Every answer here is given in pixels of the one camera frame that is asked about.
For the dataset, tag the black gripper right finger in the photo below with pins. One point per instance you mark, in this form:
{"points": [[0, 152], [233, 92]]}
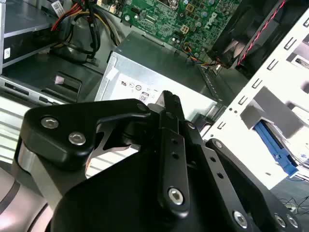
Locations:
{"points": [[217, 174]]}

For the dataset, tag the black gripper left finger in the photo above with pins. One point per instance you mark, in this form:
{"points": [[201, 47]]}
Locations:
{"points": [[72, 111]]}

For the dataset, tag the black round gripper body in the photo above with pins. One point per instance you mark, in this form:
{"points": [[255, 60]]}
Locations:
{"points": [[108, 205]]}

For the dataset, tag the hard disk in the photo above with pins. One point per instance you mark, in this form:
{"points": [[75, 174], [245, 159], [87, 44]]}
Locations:
{"points": [[272, 143]]}

